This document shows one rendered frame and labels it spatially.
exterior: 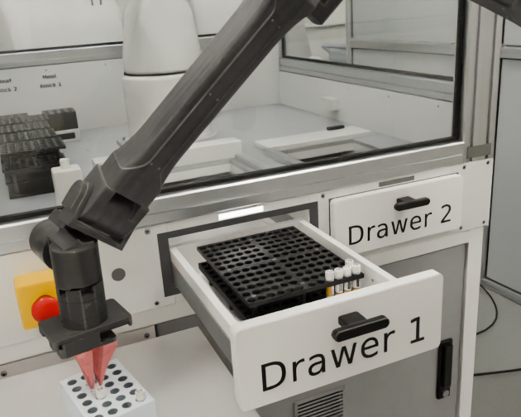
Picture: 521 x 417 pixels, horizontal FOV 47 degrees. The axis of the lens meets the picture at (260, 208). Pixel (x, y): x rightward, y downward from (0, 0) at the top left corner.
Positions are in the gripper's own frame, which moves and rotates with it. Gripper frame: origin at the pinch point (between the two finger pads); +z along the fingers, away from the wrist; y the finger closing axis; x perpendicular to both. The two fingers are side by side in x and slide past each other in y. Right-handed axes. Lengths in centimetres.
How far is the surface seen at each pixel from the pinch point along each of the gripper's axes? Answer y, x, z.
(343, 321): -23.1, 22.9, -10.4
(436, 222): -70, -1, -4
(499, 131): -199, -70, 8
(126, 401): -2.2, 5.1, 1.4
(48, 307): 1.6, -10.8, -6.9
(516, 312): -189, -49, 78
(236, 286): -19.8, 5.1, -9.2
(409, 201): -61, 0, -11
